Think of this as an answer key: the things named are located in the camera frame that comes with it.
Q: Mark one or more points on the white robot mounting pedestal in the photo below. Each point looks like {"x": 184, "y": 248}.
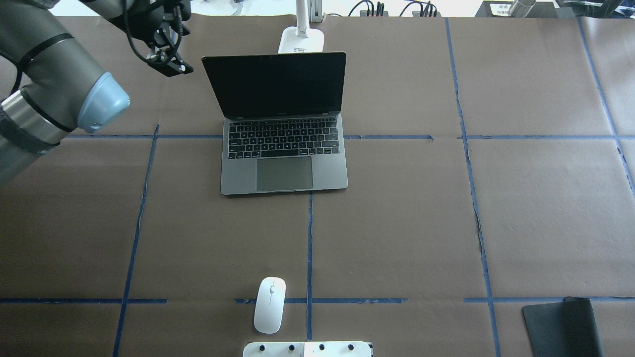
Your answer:
{"x": 309, "y": 349}

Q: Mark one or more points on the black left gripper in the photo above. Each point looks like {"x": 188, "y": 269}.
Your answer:
{"x": 147, "y": 25}

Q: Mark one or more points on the black usb hub right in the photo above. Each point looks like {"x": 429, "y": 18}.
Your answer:
{"x": 420, "y": 8}

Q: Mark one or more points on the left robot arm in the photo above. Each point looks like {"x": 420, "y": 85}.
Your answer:
{"x": 60, "y": 87}

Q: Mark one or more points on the black usb hub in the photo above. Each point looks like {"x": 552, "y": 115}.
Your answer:
{"x": 375, "y": 8}
{"x": 420, "y": 8}

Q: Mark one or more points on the metal cup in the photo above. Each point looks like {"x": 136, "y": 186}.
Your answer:
{"x": 521, "y": 8}

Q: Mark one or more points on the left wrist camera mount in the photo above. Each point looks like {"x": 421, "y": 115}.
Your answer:
{"x": 170, "y": 14}

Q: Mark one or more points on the white computer mouse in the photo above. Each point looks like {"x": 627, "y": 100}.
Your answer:
{"x": 268, "y": 313}

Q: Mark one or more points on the white desk lamp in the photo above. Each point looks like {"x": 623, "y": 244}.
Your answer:
{"x": 301, "y": 38}

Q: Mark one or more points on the black usb hub left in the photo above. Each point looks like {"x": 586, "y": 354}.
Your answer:
{"x": 375, "y": 8}

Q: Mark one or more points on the black mouse pad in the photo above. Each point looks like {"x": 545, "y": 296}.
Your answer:
{"x": 563, "y": 329}

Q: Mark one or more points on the grey laptop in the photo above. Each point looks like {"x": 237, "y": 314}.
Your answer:
{"x": 283, "y": 129}

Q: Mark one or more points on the black box under cup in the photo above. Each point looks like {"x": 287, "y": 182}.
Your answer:
{"x": 542, "y": 9}

